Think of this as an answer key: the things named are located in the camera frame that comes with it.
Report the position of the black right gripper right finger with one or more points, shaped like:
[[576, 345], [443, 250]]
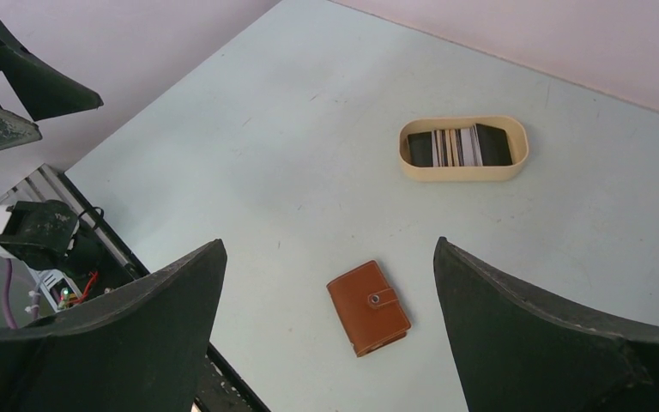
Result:
[[518, 347]]

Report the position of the aluminium frame rail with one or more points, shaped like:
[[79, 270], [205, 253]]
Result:
[[39, 187]]

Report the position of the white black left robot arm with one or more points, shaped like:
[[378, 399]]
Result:
[[45, 235]]

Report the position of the black card stack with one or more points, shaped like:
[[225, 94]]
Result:
[[495, 147]]

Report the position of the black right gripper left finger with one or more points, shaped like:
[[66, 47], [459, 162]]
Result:
[[136, 348]]

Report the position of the brown leather card holder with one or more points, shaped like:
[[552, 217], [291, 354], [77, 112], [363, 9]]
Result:
[[368, 308]]

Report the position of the beige oval tray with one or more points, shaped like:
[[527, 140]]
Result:
[[516, 134]]

